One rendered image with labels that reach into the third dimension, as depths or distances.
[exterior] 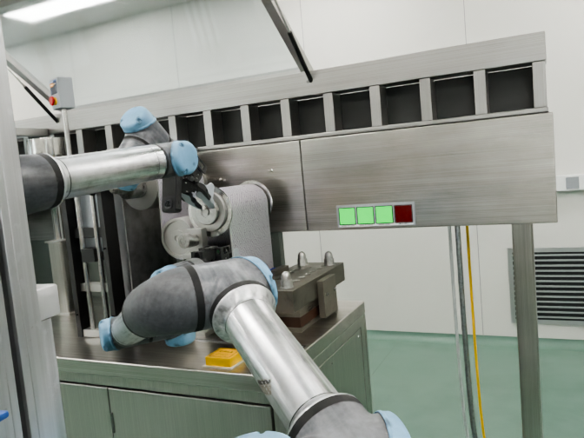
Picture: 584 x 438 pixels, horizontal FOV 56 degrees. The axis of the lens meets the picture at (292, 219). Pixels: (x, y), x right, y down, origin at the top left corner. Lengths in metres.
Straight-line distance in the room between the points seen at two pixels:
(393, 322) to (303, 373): 3.55
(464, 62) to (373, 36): 2.58
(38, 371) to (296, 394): 0.35
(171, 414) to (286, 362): 0.74
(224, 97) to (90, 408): 1.06
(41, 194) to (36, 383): 0.49
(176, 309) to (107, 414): 0.76
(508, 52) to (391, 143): 0.40
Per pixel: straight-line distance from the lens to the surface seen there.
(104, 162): 1.08
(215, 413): 1.42
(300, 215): 1.83
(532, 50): 1.68
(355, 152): 1.75
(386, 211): 1.72
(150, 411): 1.55
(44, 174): 0.99
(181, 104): 2.06
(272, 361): 0.82
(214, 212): 1.57
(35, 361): 0.55
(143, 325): 0.98
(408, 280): 4.21
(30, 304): 0.54
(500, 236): 4.04
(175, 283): 0.94
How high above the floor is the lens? 1.35
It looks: 5 degrees down
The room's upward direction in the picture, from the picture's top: 5 degrees counter-clockwise
